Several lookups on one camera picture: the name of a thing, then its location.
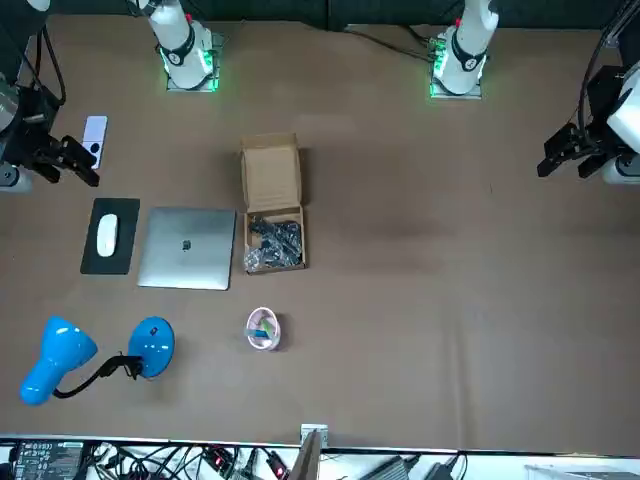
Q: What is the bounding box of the black power brick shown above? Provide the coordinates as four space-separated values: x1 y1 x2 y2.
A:
423 460 469 480

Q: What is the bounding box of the aluminium frame post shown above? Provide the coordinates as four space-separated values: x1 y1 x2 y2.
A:
601 0 640 50
292 423 330 480

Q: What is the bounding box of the black base cable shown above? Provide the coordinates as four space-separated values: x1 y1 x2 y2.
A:
343 22 436 64

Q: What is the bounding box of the blue gooseneck desk lamp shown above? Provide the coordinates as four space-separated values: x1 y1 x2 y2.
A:
19 314 176 406

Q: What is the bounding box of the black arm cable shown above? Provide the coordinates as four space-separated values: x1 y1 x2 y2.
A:
17 22 68 109
577 7 621 134

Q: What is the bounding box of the grey power adapter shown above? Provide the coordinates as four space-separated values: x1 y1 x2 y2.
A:
358 455 424 480

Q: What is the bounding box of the black mouse pad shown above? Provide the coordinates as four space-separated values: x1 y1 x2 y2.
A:
79 197 141 275

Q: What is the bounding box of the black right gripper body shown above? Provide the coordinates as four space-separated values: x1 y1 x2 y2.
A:
7 87 64 169

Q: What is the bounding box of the black board with red light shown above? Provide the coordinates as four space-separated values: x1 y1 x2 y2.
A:
205 444 232 472
267 449 290 480

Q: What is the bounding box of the white computer mouse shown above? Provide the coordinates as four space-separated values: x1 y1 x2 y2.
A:
96 213 120 258

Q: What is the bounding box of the clear bag of black parts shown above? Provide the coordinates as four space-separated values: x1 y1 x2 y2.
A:
243 212 304 271

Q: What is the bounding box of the clear plastic cup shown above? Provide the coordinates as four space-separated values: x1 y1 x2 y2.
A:
245 306 282 353

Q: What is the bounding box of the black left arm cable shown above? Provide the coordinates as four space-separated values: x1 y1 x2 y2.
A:
577 7 621 134

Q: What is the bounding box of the open brown cardboard box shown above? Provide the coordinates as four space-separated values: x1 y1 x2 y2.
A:
239 132 307 275

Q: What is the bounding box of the black labelled power adapter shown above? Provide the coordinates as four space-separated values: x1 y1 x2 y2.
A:
8 438 85 480

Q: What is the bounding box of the grey aluminium laptop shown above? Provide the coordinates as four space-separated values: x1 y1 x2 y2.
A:
136 206 237 291

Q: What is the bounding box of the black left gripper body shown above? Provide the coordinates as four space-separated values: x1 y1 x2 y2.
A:
574 64 627 162

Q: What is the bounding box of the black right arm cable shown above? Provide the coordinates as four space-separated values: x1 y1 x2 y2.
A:
17 22 68 109

